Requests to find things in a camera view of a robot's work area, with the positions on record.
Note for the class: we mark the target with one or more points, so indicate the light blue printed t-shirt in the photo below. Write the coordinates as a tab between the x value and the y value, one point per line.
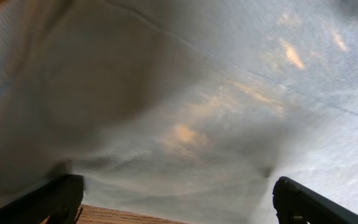
185	110

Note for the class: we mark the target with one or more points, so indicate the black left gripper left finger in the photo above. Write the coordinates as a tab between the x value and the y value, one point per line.
58	202

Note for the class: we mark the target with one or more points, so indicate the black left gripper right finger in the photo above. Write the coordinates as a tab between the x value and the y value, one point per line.
296	203

